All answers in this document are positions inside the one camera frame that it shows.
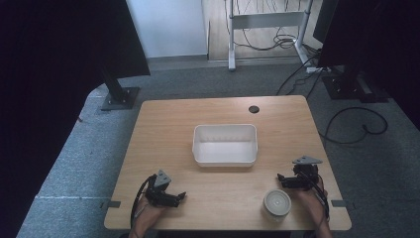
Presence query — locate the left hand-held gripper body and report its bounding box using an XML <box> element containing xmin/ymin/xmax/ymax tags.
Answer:
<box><xmin>144</xmin><ymin>170</ymin><xmax>173</xmax><ymax>208</ymax></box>

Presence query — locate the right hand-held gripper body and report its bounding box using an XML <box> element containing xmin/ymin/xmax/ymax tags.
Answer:
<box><xmin>291</xmin><ymin>156</ymin><xmax>324</xmax><ymax>191</ymax></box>

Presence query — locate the person's left hand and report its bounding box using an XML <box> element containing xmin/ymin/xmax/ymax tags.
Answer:
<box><xmin>129</xmin><ymin>196</ymin><xmax>166</xmax><ymax>234</ymax></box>

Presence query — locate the white plastic bin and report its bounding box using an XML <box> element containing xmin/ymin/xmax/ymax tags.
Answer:
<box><xmin>191</xmin><ymin>123</ymin><xmax>259</xmax><ymax>168</ymax></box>

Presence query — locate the white power strip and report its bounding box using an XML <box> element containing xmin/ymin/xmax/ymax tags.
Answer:
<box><xmin>305</xmin><ymin>65</ymin><xmax>333</xmax><ymax>74</ymax></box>

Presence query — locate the black monitor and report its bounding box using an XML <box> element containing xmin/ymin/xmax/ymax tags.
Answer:
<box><xmin>312</xmin><ymin>0</ymin><xmax>341</xmax><ymax>45</ymax></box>

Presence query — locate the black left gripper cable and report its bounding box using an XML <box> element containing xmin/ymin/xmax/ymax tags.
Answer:
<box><xmin>130</xmin><ymin>174</ymin><xmax>158</xmax><ymax>229</ymax></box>

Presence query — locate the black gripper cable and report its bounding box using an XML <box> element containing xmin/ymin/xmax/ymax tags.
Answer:
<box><xmin>306</xmin><ymin>172</ymin><xmax>331</xmax><ymax>223</ymax></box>
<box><xmin>130</xmin><ymin>174</ymin><xmax>158</xmax><ymax>229</ymax></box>

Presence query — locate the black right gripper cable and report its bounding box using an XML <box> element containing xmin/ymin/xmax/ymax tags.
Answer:
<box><xmin>306</xmin><ymin>172</ymin><xmax>331</xmax><ymax>223</ymax></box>

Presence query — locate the grey table bracket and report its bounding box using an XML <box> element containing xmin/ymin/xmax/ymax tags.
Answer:
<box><xmin>99</xmin><ymin>199</ymin><xmax>122</xmax><ymax>209</ymax></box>
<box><xmin>330</xmin><ymin>199</ymin><xmax>357</xmax><ymax>210</ymax></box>

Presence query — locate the black looped floor cable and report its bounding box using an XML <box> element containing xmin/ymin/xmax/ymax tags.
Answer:
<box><xmin>318</xmin><ymin>106</ymin><xmax>389</xmax><ymax>146</ymax></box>

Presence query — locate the black stand with base plate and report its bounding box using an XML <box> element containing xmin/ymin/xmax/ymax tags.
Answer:
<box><xmin>97</xmin><ymin>62</ymin><xmax>141</xmax><ymax>112</ymax></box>
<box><xmin>321</xmin><ymin>63</ymin><xmax>390</xmax><ymax>104</ymax></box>

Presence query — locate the bundle of black cables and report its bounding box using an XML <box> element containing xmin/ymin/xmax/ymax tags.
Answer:
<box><xmin>224</xmin><ymin>0</ymin><xmax>323</xmax><ymax>56</ymax></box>

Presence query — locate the white metal desk frame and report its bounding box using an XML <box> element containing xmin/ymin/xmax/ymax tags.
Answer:
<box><xmin>227</xmin><ymin>0</ymin><xmax>315</xmax><ymax>72</ymax></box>

